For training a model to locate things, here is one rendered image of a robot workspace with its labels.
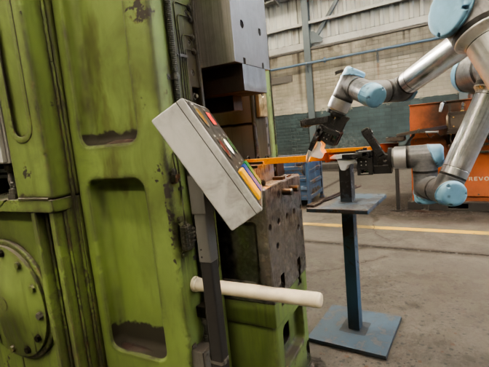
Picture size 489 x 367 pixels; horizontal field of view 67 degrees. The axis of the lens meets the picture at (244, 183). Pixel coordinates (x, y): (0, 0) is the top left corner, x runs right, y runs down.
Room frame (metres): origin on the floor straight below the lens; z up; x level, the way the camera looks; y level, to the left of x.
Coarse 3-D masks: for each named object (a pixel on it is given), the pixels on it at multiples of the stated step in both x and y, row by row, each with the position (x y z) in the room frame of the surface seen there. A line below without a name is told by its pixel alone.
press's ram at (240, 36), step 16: (208, 0) 1.36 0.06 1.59; (224, 0) 1.33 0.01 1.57; (240, 0) 1.39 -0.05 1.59; (256, 0) 1.52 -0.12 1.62; (208, 16) 1.36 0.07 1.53; (224, 16) 1.33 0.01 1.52; (240, 16) 1.38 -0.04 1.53; (256, 16) 1.50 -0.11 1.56; (208, 32) 1.37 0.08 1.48; (224, 32) 1.34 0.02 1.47; (240, 32) 1.37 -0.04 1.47; (256, 32) 1.49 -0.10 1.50; (208, 48) 1.37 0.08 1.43; (224, 48) 1.34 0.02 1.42; (240, 48) 1.36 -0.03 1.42; (256, 48) 1.48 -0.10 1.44; (208, 64) 1.37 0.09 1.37; (224, 64) 1.35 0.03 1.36; (256, 64) 1.47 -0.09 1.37
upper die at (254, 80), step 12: (204, 72) 1.44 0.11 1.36; (216, 72) 1.42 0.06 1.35; (228, 72) 1.39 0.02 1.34; (240, 72) 1.37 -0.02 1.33; (252, 72) 1.43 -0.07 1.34; (264, 72) 1.53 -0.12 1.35; (204, 84) 1.44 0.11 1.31; (216, 84) 1.42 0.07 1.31; (228, 84) 1.39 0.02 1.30; (240, 84) 1.37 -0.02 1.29; (252, 84) 1.42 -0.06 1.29; (264, 84) 1.52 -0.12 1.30; (204, 96) 1.45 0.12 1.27; (216, 96) 1.48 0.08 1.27
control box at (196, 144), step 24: (168, 120) 0.75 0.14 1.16; (192, 120) 0.75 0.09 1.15; (168, 144) 0.75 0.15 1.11; (192, 144) 0.75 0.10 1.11; (216, 144) 0.75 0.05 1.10; (192, 168) 0.75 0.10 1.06; (216, 168) 0.75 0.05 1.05; (216, 192) 0.75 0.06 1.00; (240, 192) 0.74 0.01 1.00; (240, 216) 0.74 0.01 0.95
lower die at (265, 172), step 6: (252, 162) 1.47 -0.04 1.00; (258, 162) 1.46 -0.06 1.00; (258, 168) 1.41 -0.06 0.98; (264, 168) 1.46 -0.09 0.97; (270, 168) 1.51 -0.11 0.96; (258, 174) 1.41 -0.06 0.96; (264, 174) 1.45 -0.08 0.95; (270, 174) 1.50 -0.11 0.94; (264, 180) 1.45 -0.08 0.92; (270, 180) 1.50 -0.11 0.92
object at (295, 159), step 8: (328, 152) 1.34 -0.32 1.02; (336, 152) 1.33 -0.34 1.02; (344, 152) 1.31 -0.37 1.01; (352, 152) 1.30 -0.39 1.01; (248, 160) 1.49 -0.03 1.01; (256, 160) 1.48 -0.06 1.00; (264, 160) 1.46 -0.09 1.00; (272, 160) 1.44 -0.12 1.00; (280, 160) 1.43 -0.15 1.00; (288, 160) 1.41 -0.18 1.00; (296, 160) 1.40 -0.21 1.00; (304, 160) 1.38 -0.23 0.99; (312, 160) 1.37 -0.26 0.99; (320, 160) 1.35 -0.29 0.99; (328, 160) 1.33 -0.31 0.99; (336, 160) 1.32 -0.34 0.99
